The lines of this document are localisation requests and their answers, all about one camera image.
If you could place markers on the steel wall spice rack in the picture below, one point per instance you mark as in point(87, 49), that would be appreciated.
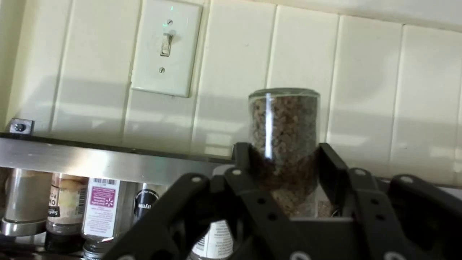
point(96, 160)

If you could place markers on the white spice bottle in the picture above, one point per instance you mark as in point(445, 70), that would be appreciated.
point(217, 239)

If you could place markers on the glass jar of brown spice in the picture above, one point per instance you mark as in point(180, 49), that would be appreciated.
point(289, 124)

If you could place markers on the cream wall light switch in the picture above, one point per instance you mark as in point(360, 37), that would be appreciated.
point(183, 57)

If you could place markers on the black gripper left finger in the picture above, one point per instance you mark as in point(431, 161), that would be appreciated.
point(193, 216)

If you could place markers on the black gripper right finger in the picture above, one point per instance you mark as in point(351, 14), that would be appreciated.
point(399, 216)

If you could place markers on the beige filled glass jar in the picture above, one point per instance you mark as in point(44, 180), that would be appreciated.
point(27, 196)

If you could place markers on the pink label spice bottle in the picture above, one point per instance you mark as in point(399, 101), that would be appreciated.
point(102, 199)

